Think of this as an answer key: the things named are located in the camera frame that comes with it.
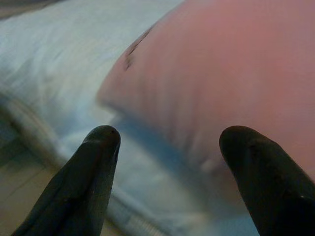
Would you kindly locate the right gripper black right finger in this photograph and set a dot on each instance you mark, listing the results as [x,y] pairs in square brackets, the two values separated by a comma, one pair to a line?
[270,184]

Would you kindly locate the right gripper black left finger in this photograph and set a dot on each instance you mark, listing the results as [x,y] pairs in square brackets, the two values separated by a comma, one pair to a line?
[81,184]

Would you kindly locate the pink plush pillow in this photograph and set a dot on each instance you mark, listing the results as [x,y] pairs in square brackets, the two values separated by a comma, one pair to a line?
[209,73]

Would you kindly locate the white quilted mattress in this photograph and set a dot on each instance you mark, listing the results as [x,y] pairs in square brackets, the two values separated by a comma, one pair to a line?
[61,61]

